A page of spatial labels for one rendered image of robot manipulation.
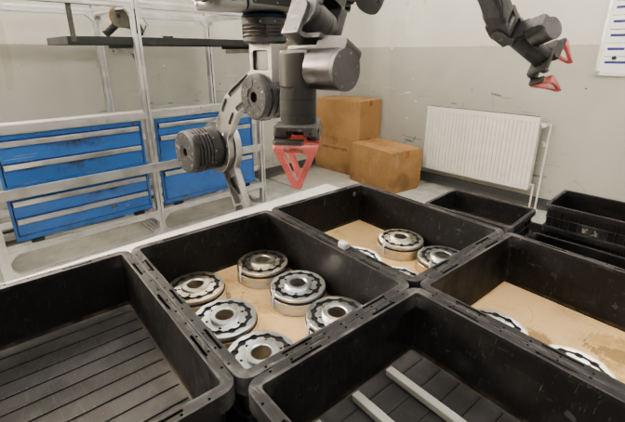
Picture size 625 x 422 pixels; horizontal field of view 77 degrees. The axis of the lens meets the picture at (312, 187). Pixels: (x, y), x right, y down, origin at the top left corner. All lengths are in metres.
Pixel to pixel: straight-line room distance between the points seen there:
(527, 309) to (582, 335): 0.09
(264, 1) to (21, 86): 2.35
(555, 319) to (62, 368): 0.79
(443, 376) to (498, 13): 0.89
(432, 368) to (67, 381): 0.52
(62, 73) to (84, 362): 2.78
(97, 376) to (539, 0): 3.65
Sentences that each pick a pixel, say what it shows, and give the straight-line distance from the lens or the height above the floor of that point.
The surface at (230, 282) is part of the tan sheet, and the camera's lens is 0.82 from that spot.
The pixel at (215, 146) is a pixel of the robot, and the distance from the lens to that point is 1.65.
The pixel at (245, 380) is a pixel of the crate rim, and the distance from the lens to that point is 0.48.
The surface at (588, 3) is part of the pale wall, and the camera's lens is 3.70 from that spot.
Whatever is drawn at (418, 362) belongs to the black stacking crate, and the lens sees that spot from 0.66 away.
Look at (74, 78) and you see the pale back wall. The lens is 3.37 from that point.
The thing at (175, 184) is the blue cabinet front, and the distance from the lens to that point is 2.76.
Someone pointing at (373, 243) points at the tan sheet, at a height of 0.83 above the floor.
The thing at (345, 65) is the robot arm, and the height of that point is 1.25.
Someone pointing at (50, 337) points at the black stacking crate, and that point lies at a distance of 0.80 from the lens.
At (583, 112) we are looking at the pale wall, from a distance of 3.69.
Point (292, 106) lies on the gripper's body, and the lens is 0.60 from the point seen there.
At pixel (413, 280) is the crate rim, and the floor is 0.93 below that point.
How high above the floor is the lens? 1.26
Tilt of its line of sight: 19 degrees down
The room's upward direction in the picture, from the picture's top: straight up
